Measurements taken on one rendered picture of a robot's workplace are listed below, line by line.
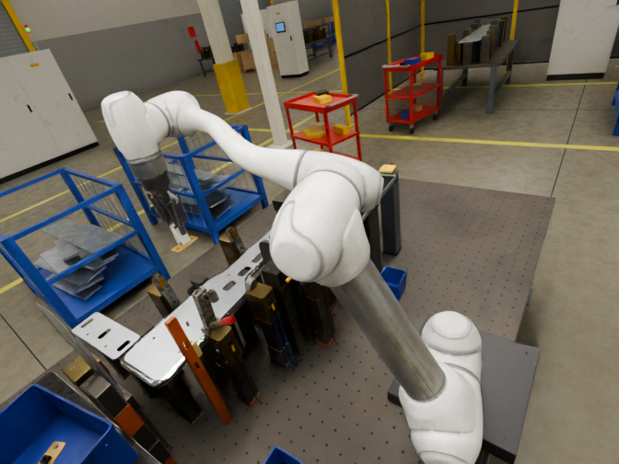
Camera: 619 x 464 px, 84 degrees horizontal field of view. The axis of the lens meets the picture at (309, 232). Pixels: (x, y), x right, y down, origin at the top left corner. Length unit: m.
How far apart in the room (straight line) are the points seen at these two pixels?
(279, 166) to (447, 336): 0.62
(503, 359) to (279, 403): 0.75
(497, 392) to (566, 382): 1.08
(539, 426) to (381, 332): 1.49
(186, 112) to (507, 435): 1.23
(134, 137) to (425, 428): 0.97
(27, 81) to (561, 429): 9.15
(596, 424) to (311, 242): 1.88
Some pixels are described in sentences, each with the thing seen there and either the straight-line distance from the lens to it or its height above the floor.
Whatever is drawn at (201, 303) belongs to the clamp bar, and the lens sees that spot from 1.01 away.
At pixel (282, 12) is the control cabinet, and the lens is 11.81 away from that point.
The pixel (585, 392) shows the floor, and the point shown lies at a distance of 2.31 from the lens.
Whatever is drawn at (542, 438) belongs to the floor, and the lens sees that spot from 2.11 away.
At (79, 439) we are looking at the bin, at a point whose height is 1.03.
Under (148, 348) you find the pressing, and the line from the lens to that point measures 1.26.
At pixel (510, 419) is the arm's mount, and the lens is 1.22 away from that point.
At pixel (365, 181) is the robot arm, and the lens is 0.70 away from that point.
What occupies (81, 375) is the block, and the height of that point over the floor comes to 1.06.
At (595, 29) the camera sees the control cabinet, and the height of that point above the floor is 0.74.
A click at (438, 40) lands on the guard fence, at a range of 8.86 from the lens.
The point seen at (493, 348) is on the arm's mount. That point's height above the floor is 0.77.
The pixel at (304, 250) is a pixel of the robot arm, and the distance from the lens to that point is 0.54.
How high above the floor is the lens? 1.81
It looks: 33 degrees down
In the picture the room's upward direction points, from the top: 12 degrees counter-clockwise
